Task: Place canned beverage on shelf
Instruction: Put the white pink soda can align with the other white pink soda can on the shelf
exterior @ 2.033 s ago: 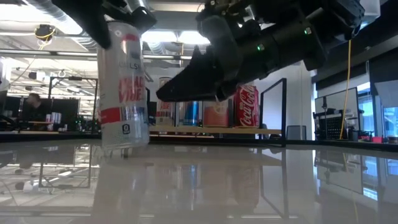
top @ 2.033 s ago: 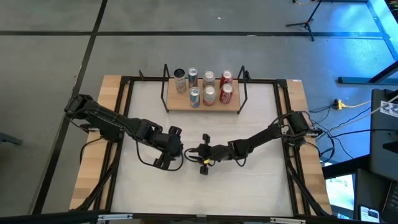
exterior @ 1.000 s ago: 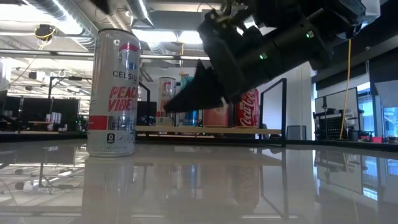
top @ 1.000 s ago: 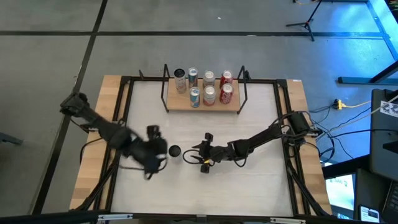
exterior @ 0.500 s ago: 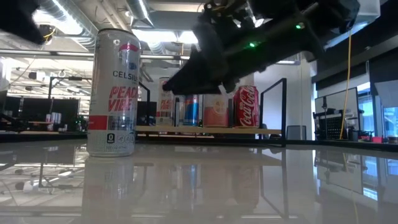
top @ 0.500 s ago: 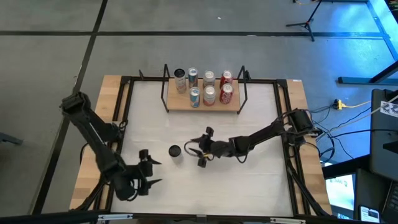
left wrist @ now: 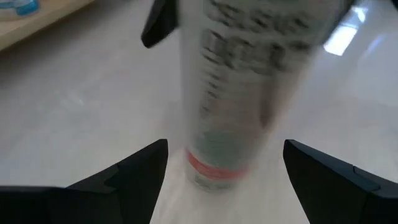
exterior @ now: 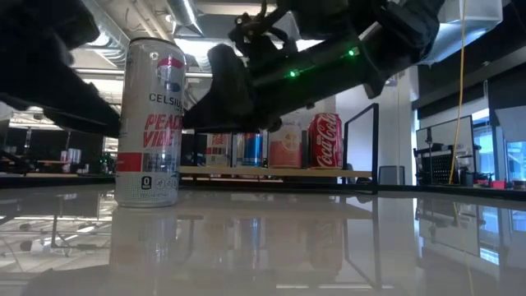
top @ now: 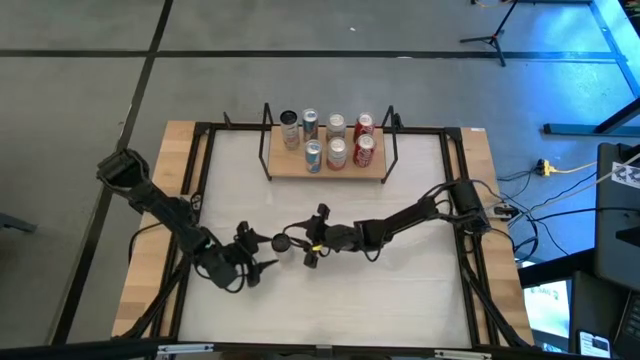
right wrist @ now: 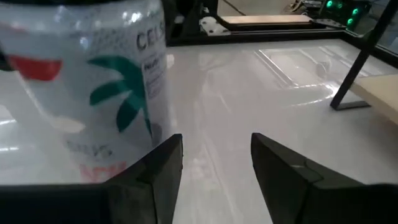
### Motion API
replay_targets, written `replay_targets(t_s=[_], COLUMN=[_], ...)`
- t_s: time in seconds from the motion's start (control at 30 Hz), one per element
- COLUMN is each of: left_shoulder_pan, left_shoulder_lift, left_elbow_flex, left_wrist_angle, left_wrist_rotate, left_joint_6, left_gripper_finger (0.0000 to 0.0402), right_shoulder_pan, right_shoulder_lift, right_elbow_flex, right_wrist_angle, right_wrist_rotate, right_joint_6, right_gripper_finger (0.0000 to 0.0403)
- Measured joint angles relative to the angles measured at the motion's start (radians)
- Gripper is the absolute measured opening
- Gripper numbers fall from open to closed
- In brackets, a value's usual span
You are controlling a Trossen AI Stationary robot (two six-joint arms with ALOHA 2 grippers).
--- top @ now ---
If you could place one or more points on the black desk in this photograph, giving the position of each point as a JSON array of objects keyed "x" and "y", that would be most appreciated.
[{"x": 615, "y": 240}]

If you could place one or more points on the white orange Spindrift can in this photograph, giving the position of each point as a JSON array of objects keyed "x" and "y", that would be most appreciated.
[
  {"x": 336, "y": 124},
  {"x": 337, "y": 155}
]

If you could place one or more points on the smartphone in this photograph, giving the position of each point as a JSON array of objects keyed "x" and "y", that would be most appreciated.
[{"x": 594, "y": 346}]

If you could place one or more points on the grey chair foot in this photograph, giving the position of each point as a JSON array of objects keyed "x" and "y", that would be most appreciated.
[{"x": 15, "y": 223}]

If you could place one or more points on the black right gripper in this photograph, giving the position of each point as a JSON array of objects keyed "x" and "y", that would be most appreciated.
[{"x": 330, "y": 237}]

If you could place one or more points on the black keyboard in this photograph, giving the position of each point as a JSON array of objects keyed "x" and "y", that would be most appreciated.
[{"x": 632, "y": 325}]

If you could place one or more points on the laptop screen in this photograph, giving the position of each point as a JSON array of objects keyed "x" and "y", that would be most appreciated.
[{"x": 547, "y": 310}]

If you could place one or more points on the black rig beam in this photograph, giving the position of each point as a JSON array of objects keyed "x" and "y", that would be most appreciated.
[{"x": 75, "y": 352}]

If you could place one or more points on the wooden shelf with black frame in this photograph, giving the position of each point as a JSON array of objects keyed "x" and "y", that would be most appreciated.
[{"x": 282, "y": 167}]

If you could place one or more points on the blue silver Red Bull can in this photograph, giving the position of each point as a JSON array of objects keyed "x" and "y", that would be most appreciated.
[
  {"x": 310, "y": 125},
  {"x": 313, "y": 157}
]

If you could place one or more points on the white Celsius energy drink can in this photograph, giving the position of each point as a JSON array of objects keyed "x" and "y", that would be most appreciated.
[
  {"x": 289, "y": 132},
  {"x": 281, "y": 242}
]

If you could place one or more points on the black aluminium table frame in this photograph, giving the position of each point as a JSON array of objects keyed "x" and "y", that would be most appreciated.
[{"x": 425, "y": 130}]

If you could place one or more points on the red Coca-Cola can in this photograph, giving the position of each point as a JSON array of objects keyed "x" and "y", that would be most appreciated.
[
  {"x": 363, "y": 155},
  {"x": 365, "y": 125}
]

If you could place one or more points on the black floor stand base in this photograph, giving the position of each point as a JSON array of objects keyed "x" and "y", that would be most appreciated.
[{"x": 575, "y": 130}]

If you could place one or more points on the white marker paper sheet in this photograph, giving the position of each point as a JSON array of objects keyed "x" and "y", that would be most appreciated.
[{"x": 629, "y": 176}]

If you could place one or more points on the silver rig bracket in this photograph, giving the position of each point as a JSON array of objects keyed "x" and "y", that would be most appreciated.
[
  {"x": 185, "y": 349},
  {"x": 462, "y": 355}
]

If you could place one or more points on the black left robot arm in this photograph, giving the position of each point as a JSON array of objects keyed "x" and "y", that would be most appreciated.
[{"x": 165, "y": 210}]

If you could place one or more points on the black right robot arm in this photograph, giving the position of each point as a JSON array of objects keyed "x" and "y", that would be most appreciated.
[{"x": 410, "y": 215}]

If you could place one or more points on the yellow power plug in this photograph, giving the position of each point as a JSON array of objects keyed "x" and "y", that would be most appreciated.
[{"x": 546, "y": 168}]

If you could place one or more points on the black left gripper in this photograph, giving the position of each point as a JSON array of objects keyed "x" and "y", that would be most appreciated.
[{"x": 245, "y": 255}]

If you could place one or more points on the black tripod stand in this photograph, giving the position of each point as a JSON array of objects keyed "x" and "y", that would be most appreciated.
[{"x": 493, "y": 36}]

